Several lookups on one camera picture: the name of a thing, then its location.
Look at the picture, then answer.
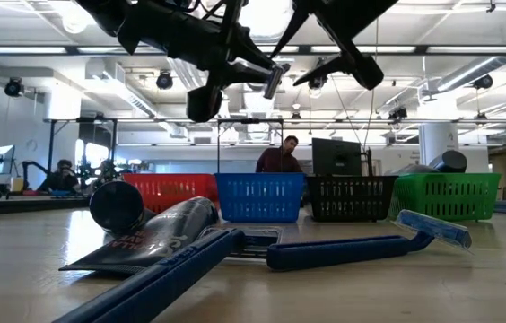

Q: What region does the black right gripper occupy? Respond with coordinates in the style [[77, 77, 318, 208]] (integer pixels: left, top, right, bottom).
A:
[[271, 0, 400, 91]]

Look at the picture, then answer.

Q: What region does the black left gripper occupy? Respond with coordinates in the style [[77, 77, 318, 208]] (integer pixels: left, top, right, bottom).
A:
[[153, 0, 282, 123]]

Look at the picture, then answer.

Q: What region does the black ceiling spotlight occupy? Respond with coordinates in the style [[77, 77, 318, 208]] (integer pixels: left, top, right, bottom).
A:
[[472, 74, 494, 91], [3, 76, 25, 99], [155, 70, 175, 91], [387, 106, 409, 122], [307, 74, 328, 91]]

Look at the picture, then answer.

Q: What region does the person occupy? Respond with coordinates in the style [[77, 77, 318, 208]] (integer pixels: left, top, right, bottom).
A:
[[255, 135, 304, 174], [36, 158, 83, 194]]

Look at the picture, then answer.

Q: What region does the black computer monitor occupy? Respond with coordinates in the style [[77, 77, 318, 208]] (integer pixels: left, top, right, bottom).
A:
[[311, 137, 362, 177]]

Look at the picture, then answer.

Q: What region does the blue plastic basket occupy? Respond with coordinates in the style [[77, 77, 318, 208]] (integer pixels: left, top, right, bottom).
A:
[[214, 172, 307, 224]]

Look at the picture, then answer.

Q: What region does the red plastic basket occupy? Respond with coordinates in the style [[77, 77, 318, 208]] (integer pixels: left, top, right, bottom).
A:
[[121, 172, 219, 214]]

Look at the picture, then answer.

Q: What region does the white round column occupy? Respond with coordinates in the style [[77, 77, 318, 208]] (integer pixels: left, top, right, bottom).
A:
[[418, 121, 459, 167]]

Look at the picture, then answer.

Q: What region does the black plastic basket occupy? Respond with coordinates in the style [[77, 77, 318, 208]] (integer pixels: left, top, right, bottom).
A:
[[305, 174, 398, 223]]

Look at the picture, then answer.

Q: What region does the grey tube with black cap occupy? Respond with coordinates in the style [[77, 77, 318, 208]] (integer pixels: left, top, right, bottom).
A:
[[385, 149, 468, 177]]

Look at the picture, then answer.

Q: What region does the black shave cream tube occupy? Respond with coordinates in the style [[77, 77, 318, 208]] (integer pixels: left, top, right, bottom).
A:
[[58, 196, 221, 275]]

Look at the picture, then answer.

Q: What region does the green plastic basket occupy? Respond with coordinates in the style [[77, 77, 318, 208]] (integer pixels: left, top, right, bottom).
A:
[[389, 172, 503, 222]]

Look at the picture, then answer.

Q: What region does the bright computer monitor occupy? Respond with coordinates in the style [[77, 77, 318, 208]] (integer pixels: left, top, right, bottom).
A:
[[0, 144, 16, 177]]

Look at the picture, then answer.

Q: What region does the dark background table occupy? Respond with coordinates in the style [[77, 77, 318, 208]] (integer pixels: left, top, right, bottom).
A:
[[0, 195, 91, 217]]

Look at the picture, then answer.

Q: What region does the black background rig frame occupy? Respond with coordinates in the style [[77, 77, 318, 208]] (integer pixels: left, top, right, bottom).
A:
[[46, 117, 119, 174], [215, 118, 285, 174]]

